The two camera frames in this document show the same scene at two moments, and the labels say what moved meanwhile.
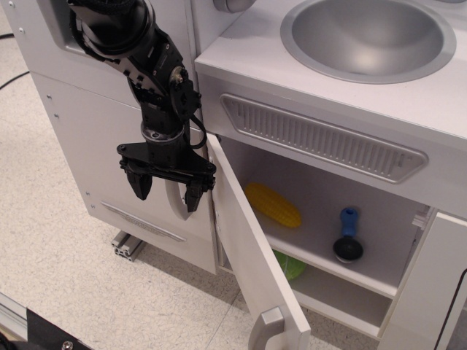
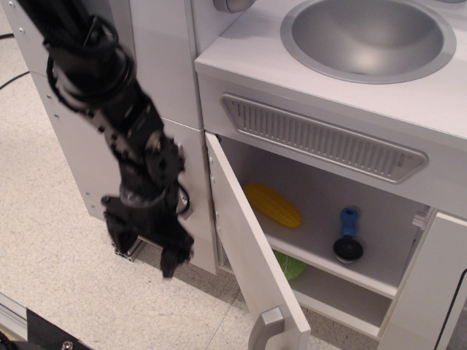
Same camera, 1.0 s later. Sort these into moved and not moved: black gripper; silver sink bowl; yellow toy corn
Moved: black gripper
Not moved: silver sink bowl; yellow toy corn
